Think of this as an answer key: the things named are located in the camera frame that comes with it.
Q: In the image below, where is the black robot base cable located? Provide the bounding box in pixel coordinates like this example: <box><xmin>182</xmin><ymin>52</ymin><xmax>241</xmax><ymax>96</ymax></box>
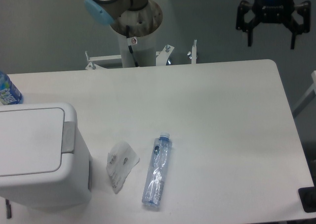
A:
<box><xmin>125</xmin><ymin>25</ymin><xmax>139</xmax><ymax>68</ymax></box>

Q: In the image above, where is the crumpled clear plastic wrapper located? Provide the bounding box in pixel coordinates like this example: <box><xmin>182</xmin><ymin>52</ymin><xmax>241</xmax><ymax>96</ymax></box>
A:
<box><xmin>106</xmin><ymin>141</ymin><xmax>140</xmax><ymax>194</ymax></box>

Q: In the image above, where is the clear empty plastic water bottle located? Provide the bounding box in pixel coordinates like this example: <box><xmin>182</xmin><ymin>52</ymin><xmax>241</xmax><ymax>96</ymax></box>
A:
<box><xmin>142</xmin><ymin>132</ymin><xmax>172</xmax><ymax>208</ymax></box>

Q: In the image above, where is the white push-lid trash can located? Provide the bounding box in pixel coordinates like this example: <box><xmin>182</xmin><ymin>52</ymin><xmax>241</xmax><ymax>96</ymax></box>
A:
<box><xmin>0</xmin><ymin>102</ymin><xmax>92</xmax><ymax>208</ymax></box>

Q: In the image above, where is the blue labelled water bottle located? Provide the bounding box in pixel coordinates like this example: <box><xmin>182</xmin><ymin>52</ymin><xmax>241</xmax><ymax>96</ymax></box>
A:
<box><xmin>0</xmin><ymin>71</ymin><xmax>24</xmax><ymax>105</ymax></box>

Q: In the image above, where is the black clamp at table edge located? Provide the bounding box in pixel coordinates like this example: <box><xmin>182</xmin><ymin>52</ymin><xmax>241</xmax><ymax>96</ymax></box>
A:
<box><xmin>298</xmin><ymin>186</ymin><xmax>316</xmax><ymax>213</ymax></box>

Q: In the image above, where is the white frame at right edge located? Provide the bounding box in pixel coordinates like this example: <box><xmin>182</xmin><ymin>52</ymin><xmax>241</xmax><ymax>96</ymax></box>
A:
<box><xmin>292</xmin><ymin>71</ymin><xmax>316</xmax><ymax>118</ymax></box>

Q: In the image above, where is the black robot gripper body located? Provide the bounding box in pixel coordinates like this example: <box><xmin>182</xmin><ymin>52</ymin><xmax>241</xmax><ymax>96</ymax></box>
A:
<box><xmin>253</xmin><ymin>0</ymin><xmax>294</xmax><ymax>24</ymax></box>

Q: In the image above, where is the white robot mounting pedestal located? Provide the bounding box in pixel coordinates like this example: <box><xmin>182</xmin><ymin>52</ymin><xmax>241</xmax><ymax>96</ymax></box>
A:
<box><xmin>84</xmin><ymin>0</ymin><xmax>198</xmax><ymax>71</ymax></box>

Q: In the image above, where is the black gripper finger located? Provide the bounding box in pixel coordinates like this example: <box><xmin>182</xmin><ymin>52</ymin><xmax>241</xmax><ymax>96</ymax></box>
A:
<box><xmin>236</xmin><ymin>0</ymin><xmax>262</xmax><ymax>47</ymax></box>
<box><xmin>286</xmin><ymin>0</ymin><xmax>312</xmax><ymax>50</ymax></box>

